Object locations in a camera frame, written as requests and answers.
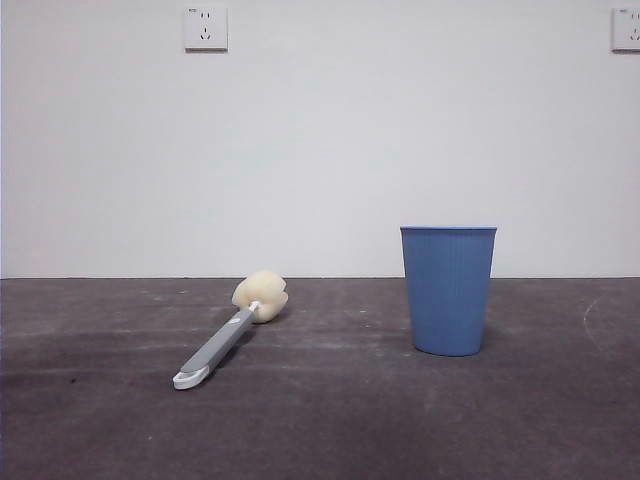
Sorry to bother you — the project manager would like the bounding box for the grey handled sponge cup brush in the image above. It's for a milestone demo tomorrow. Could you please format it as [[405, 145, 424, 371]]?
[[172, 269, 291, 391]]

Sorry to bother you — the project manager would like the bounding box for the white wall socket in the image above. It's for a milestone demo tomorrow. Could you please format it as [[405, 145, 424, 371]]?
[[611, 7, 640, 53], [184, 6, 230, 53]]

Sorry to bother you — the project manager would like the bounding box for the blue ribbed plastic cup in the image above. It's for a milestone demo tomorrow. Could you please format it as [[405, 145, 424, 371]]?
[[399, 224, 498, 357]]

